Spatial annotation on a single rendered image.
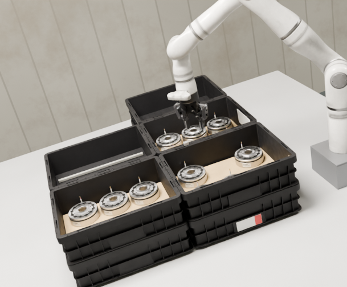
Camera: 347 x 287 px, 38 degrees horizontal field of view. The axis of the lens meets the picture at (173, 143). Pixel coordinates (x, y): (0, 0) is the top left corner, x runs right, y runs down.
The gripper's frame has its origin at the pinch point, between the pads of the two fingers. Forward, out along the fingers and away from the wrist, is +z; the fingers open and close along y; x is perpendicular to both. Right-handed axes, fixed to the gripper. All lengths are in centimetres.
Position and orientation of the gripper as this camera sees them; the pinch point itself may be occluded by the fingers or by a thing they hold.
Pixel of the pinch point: (194, 125)
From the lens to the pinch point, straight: 194.1
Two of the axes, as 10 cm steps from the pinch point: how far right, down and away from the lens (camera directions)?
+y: -8.6, -0.7, 5.1
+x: -4.7, 5.1, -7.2
